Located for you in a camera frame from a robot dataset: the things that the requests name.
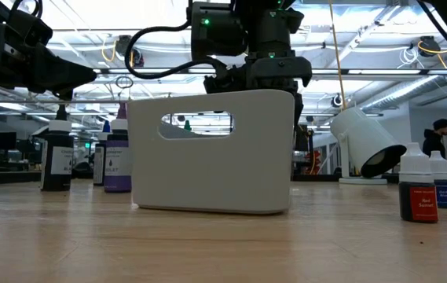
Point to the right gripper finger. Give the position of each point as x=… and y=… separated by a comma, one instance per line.
x=299, y=110

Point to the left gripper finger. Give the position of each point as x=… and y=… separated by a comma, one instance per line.
x=62, y=72
x=58, y=87

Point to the large blue food coloring bottle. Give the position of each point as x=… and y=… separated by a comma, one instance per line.
x=99, y=165

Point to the large violet food coloring bottle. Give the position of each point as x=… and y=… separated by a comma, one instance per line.
x=118, y=169

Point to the white plastic bin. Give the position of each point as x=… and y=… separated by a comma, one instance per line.
x=211, y=173

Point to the small red label bottle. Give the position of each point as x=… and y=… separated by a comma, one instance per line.
x=417, y=196

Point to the small dark blue bottle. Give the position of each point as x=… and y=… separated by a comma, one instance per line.
x=443, y=188

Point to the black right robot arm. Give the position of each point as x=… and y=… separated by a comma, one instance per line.
x=270, y=27

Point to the large black food coloring bottle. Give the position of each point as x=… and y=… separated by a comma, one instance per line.
x=56, y=165

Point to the white spot lamp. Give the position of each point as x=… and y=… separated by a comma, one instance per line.
x=364, y=141

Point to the black desk monitor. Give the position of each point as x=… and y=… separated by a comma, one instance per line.
x=3, y=140

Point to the person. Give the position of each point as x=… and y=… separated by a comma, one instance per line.
x=433, y=143

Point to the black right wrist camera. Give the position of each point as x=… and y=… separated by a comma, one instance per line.
x=215, y=35

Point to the silver ventilation duct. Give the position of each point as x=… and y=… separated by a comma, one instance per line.
x=404, y=92

